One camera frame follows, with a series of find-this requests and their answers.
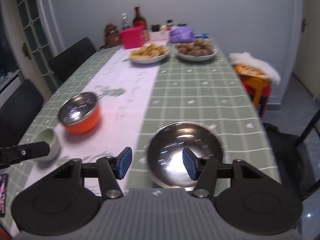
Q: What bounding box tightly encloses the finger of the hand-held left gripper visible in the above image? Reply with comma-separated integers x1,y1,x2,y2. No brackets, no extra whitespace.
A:
0,141,50,169

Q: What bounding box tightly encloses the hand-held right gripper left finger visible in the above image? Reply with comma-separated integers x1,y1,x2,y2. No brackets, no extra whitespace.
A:
51,147,132,198

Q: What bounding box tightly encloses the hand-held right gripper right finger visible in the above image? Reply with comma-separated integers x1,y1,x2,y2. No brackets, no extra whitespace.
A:
182,148,263,197

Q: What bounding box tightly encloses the small green bowl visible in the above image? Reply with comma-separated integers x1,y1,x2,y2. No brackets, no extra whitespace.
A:
37,128,60,162

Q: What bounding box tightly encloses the blue steel-lined bowl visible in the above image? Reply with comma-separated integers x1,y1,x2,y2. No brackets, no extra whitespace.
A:
147,121,227,188

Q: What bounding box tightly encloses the black dining chair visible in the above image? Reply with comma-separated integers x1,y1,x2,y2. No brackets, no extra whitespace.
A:
0,79,44,148
49,37,97,83
262,100,320,200

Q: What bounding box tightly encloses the black smartphone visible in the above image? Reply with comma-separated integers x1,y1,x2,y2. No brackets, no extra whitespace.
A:
0,173,9,217

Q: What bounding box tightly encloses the orange steel-lined bowl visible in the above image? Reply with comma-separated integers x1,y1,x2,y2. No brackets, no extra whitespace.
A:
58,92,101,134

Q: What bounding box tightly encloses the white table runner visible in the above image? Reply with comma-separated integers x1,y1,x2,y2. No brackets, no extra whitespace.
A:
24,44,173,198

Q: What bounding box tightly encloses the red plastic stool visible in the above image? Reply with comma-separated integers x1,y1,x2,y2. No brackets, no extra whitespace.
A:
246,85,272,119

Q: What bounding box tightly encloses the orange plastic stool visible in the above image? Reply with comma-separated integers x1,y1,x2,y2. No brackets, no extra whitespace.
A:
241,75,272,108

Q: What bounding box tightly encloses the white serving dish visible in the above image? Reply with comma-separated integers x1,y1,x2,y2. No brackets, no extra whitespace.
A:
129,44,172,64
175,44,218,62

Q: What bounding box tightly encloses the tan folded cloth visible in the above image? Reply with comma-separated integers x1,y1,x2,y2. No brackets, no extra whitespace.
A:
234,64,267,77

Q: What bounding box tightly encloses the pile of fried snacks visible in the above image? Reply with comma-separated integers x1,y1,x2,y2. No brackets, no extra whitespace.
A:
131,43,169,58

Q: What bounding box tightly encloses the pile of brown speckled eggs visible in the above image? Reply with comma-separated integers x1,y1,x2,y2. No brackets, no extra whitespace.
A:
176,39,215,55

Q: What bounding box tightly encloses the white fluffy cloth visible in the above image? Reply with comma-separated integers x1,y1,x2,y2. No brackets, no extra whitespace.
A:
229,52,280,83

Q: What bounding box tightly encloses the glass-paned door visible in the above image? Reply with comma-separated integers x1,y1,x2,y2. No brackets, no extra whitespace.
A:
0,0,63,100

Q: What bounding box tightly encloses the pink box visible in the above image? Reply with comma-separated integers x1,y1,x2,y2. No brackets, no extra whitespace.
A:
121,26,145,50

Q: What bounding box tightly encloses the brown bear figurine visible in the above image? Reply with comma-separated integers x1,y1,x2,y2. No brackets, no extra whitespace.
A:
104,23,122,47

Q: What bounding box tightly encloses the purple tissue pack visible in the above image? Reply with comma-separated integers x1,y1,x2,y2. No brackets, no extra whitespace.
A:
169,27,195,43

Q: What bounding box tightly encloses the dark liquor bottle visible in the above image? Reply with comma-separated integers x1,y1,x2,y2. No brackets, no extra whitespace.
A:
132,7,147,28

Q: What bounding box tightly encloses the cream door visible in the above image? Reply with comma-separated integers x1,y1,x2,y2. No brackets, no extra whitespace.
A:
291,0,320,98

